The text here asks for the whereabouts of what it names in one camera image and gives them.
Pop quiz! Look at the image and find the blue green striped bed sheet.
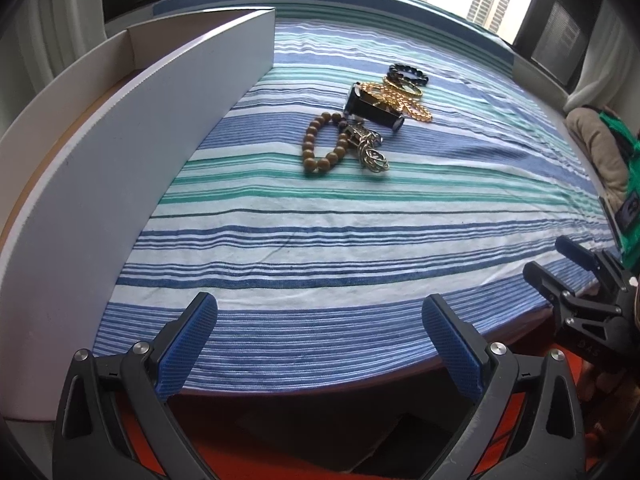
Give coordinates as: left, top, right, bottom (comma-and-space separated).
92, 0, 626, 397

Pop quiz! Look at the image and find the gold bangle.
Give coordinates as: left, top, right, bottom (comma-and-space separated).
383, 74, 425, 97

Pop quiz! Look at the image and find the silver chain necklace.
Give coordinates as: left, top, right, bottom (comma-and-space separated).
341, 120, 391, 175

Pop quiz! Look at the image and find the black bead bracelet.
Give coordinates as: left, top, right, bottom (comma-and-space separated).
388, 63, 430, 87

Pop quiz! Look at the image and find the wooden bead bracelet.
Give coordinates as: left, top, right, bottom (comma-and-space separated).
301, 111, 353, 175

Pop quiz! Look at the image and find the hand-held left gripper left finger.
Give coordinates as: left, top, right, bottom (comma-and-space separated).
52, 291, 219, 480

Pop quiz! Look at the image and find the white curtain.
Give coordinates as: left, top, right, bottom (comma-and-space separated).
0, 0, 106, 131
562, 0, 640, 111

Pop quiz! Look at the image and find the black watch band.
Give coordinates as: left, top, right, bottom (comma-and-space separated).
345, 82, 405, 132

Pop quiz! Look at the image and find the white cardboard box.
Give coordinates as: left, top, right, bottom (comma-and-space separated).
0, 7, 277, 421

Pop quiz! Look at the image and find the gold chain necklace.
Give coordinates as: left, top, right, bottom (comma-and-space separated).
361, 80, 433, 122

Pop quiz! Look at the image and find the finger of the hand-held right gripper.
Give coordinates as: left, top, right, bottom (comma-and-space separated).
523, 261, 638, 375
556, 236, 640, 311

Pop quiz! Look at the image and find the tall high-rise building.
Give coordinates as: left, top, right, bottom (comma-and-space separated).
466, 0, 514, 37

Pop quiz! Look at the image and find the person's right hand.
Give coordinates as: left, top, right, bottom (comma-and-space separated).
577, 360, 633, 453

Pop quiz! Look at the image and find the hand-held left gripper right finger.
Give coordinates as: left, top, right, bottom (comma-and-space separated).
421, 294, 587, 480

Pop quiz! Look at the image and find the beige pillow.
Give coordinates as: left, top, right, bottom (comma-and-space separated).
564, 106, 632, 206

